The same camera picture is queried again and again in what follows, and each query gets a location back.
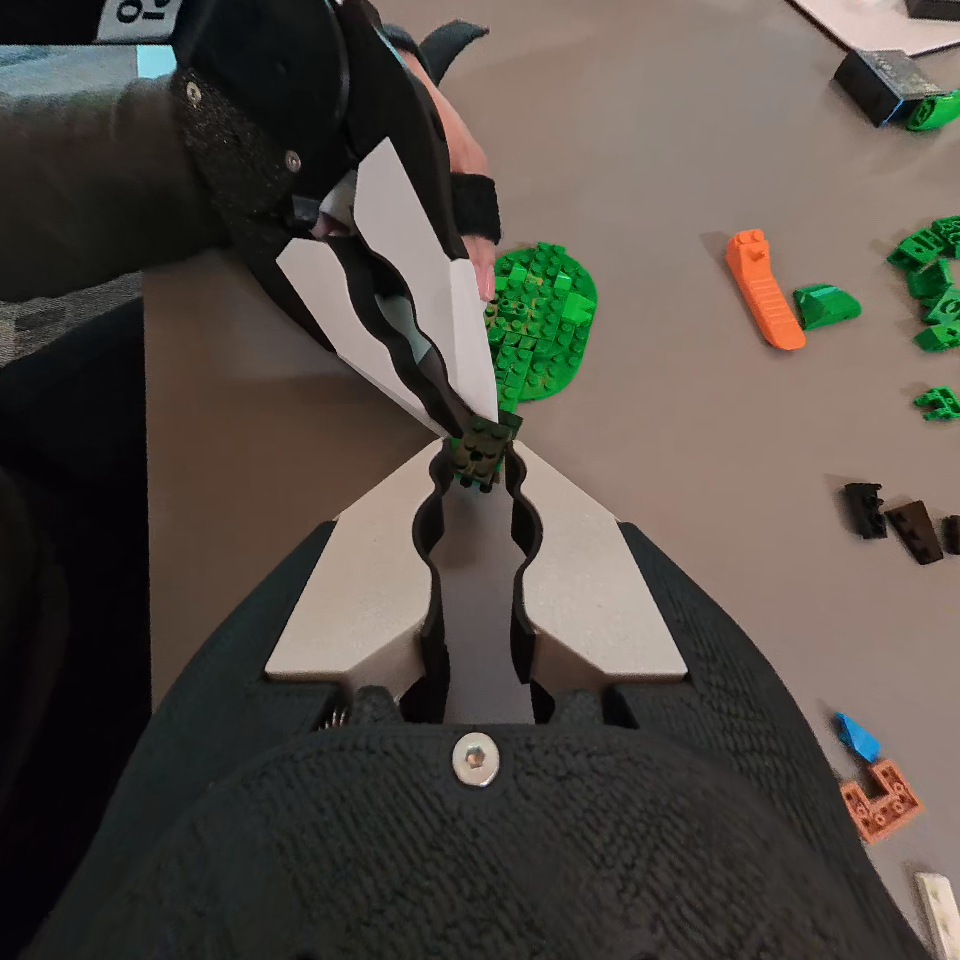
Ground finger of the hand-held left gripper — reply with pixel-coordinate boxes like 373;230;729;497
276;236;462;441
351;137;502;440

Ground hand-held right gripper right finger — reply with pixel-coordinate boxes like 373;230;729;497
504;440;691;725

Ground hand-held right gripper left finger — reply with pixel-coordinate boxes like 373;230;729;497
262;438;453;725

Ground green brick model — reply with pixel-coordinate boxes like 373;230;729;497
480;242;600;410

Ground green plate with black pins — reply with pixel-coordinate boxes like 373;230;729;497
448;438;502;495

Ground dark green square plate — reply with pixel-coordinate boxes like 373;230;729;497
459;411;525;481

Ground person's left forearm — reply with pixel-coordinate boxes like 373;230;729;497
0;75;234;303

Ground person's left hand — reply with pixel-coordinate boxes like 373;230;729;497
429;96;502;303

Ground blue slope brick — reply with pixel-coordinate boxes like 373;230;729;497
833;711;883;765

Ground dark brown wedge plate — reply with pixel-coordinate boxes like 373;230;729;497
885;500;946;567

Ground orange brick separator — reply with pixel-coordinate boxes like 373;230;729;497
724;228;809;353

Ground green curved slope brick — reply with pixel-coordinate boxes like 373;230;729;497
792;283;864;332

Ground scattered small green bricks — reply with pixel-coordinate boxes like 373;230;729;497
886;215;960;423

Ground white plate brick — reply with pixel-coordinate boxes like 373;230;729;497
913;871;960;960

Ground black box with blue edge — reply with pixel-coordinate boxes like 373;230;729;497
833;47;948;130

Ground wooden booklet stand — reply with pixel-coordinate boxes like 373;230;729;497
791;0;960;59

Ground green round brick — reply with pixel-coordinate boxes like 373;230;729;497
905;88;960;134

